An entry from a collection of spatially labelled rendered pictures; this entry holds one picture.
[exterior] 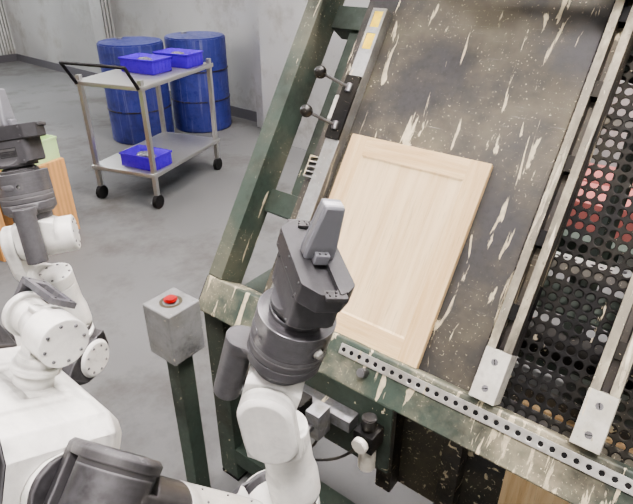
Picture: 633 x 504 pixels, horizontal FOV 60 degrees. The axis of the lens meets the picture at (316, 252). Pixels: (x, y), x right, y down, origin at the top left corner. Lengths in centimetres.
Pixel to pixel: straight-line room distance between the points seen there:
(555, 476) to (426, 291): 52
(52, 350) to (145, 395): 205
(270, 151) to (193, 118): 466
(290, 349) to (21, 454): 33
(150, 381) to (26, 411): 210
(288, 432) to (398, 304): 91
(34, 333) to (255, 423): 30
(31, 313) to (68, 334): 6
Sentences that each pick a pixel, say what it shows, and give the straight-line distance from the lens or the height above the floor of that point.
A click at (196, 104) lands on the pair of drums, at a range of 640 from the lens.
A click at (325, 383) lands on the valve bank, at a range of 159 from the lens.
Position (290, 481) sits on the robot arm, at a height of 125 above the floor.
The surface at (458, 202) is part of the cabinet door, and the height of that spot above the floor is 126.
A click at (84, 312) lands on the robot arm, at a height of 122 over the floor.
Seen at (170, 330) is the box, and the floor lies 89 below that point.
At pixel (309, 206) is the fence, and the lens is 167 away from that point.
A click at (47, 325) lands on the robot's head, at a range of 76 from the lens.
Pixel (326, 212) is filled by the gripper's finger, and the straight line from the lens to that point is 51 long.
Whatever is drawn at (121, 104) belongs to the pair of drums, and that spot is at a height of 43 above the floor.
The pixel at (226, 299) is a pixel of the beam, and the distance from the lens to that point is 178.
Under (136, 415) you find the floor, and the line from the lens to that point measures 272.
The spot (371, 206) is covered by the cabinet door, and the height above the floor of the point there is 120.
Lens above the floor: 185
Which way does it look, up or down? 29 degrees down
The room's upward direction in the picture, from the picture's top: straight up
